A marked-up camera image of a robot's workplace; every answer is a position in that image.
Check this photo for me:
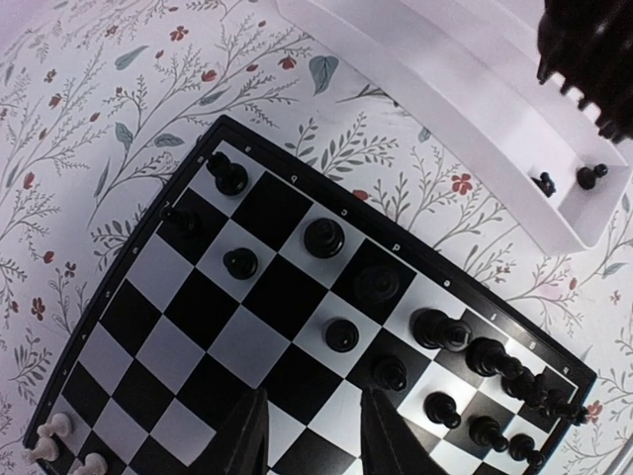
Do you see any black and grey chessboard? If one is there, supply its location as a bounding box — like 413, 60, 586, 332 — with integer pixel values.
23, 117, 596, 474

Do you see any white chess piece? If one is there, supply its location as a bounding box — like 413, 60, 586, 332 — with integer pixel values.
37, 413, 73, 437
23, 436, 59, 465

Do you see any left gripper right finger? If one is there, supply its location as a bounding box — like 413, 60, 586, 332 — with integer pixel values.
360, 388, 445, 475

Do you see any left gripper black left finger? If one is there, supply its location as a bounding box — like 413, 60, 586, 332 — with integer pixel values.
210, 388, 269, 474

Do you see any black chess piece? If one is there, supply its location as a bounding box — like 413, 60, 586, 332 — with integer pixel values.
466, 337, 524, 380
411, 309, 472, 352
324, 319, 359, 353
500, 372, 547, 409
423, 392, 462, 429
469, 416, 509, 452
304, 218, 345, 259
354, 266, 400, 304
508, 433, 545, 470
372, 356, 407, 392
576, 163, 608, 190
223, 247, 258, 280
160, 207, 199, 236
206, 152, 248, 196
538, 389, 588, 427

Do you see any white plastic piece tray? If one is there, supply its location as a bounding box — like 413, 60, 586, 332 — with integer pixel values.
278, 1, 632, 254

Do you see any black chess pieces pile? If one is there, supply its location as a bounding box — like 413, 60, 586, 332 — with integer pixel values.
532, 171, 557, 198

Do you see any white pawn piece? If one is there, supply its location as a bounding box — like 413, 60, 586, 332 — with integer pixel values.
73, 452, 108, 475

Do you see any floral patterned table mat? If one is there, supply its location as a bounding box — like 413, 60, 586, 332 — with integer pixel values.
1, 1, 632, 474

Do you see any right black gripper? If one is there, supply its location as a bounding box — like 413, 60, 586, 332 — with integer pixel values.
536, 0, 632, 143

